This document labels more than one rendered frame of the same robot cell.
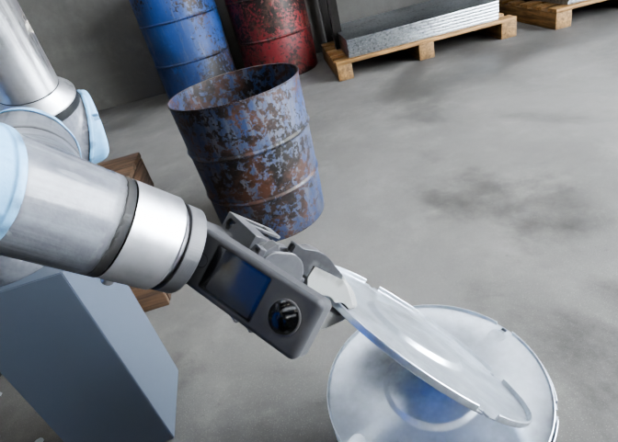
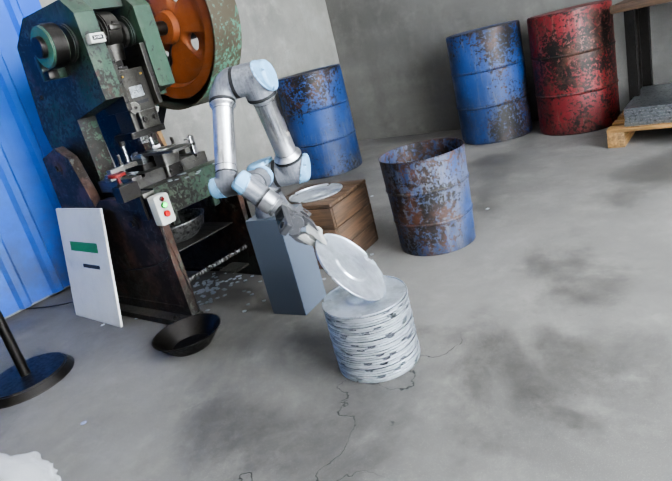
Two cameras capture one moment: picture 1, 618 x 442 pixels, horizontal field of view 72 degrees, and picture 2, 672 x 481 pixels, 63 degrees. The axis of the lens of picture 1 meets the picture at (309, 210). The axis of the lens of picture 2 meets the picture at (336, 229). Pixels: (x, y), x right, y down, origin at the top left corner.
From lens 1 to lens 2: 1.50 m
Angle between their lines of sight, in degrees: 37
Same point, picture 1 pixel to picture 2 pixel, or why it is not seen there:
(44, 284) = (272, 222)
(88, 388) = (279, 272)
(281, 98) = (433, 165)
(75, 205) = (254, 191)
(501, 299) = (488, 316)
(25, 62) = (283, 145)
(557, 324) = (496, 334)
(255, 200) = (410, 224)
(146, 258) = (264, 205)
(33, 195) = (248, 187)
